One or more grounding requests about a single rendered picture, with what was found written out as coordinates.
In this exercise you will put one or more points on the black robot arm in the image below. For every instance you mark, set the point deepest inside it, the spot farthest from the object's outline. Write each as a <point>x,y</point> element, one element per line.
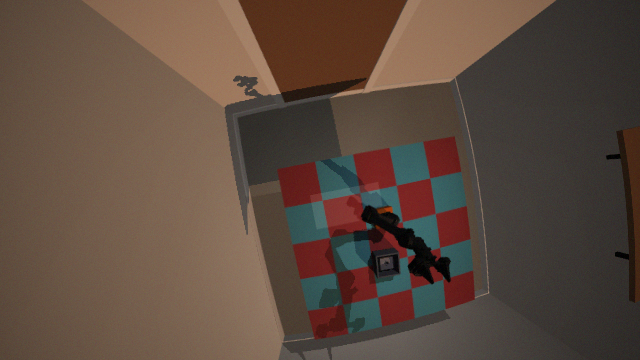
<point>389,222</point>

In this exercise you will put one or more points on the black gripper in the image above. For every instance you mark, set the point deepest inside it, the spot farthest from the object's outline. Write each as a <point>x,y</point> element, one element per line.
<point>424,259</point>

